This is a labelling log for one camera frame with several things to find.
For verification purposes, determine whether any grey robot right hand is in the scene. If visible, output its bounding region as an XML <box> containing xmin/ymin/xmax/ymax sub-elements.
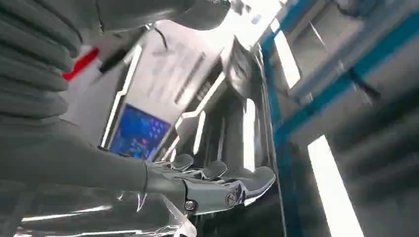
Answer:
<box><xmin>0</xmin><ymin>0</ymin><xmax>277</xmax><ymax>215</ymax></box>

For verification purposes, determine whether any blue display screen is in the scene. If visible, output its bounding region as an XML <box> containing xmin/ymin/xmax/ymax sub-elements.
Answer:
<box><xmin>109</xmin><ymin>103</ymin><xmax>172</xmax><ymax>161</ymax></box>

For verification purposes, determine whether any red tag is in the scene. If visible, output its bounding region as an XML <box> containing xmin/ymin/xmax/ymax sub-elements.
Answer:
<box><xmin>62</xmin><ymin>47</ymin><xmax>100</xmax><ymax>82</ymax></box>

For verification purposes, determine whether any ribbed grey right arm sleeve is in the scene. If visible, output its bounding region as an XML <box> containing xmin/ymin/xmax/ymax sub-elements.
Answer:
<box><xmin>0</xmin><ymin>0</ymin><xmax>84</xmax><ymax>129</ymax></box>

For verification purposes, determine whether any white kiosk machine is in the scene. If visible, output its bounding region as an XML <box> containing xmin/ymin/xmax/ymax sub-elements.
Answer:
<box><xmin>99</xmin><ymin>19</ymin><xmax>237</xmax><ymax>162</ymax></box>

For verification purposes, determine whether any narrow white light strip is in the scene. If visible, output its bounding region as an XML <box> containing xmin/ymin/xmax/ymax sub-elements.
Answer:
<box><xmin>243</xmin><ymin>98</ymin><xmax>256</xmax><ymax>173</ymax></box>

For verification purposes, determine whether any long white ceiling light panel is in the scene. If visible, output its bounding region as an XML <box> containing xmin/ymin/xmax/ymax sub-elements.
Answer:
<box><xmin>307</xmin><ymin>135</ymin><xmax>365</xmax><ymax>237</ymax></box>
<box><xmin>272</xmin><ymin>30</ymin><xmax>301</xmax><ymax>89</ymax></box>

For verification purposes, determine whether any blue metal frame beam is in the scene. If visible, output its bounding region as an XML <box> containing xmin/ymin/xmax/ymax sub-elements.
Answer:
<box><xmin>260</xmin><ymin>9</ymin><xmax>419</xmax><ymax>237</ymax></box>

